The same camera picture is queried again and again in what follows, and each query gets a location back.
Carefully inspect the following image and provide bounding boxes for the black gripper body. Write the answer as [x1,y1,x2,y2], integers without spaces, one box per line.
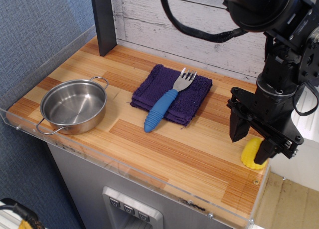
[227,76,304,159]

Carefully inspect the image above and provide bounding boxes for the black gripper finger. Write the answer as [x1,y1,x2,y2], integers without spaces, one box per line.
[254,139,278,165]
[229,111,250,142]

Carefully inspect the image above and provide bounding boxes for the yellow toy corn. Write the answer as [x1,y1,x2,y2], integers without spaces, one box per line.
[241,138,266,170]

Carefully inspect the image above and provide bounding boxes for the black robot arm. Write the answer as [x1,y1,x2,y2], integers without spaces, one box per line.
[224,0,319,164]

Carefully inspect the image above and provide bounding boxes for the stainless steel pan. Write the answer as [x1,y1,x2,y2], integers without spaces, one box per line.
[36,76,109,135]

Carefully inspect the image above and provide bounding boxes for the purple folded towel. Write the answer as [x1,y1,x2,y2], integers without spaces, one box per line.
[130,64,213,126]

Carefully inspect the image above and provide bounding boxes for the silver dispenser button panel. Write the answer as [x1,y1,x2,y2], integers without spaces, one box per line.
[102,186,164,229]

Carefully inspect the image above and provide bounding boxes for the grey toy fridge cabinet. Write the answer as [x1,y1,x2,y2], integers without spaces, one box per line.
[48,144,227,229]

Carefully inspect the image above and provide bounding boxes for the yellow black object corner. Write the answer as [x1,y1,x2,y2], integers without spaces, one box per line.
[0,202,45,229]

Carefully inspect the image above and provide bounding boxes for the blue handled metal fork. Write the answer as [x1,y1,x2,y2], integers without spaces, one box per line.
[144,68,197,133]

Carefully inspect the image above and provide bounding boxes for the black sleeved cable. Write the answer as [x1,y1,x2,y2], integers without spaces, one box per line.
[159,0,249,43]

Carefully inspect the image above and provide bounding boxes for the left dark post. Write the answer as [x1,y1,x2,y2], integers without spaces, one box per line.
[91,0,117,56]

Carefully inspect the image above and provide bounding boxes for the clear acrylic guard rail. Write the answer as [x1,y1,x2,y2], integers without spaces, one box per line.
[0,28,280,228]

